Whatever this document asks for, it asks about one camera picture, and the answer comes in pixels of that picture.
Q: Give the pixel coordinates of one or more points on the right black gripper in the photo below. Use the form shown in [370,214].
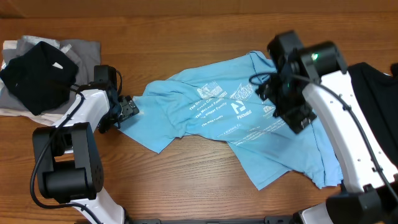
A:
[298,121]

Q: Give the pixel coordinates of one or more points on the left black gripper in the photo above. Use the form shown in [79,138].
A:
[129,108]

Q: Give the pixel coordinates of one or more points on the light blue printed t-shirt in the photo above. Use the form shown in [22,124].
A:
[218,102]

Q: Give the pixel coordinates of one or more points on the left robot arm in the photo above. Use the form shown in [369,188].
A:
[68,171]

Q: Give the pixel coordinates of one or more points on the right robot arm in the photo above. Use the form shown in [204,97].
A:
[314,82]

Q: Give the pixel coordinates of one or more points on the folded grey shirt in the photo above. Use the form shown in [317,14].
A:
[85,54]

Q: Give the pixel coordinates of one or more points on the folded white shirt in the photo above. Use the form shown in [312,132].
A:
[45,119]

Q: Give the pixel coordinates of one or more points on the black t-shirt under blue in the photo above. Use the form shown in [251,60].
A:
[376,94]

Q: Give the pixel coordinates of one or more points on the folded black shirt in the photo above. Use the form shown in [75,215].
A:
[41,78]

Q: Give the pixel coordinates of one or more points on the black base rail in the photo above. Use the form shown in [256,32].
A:
[211,221]

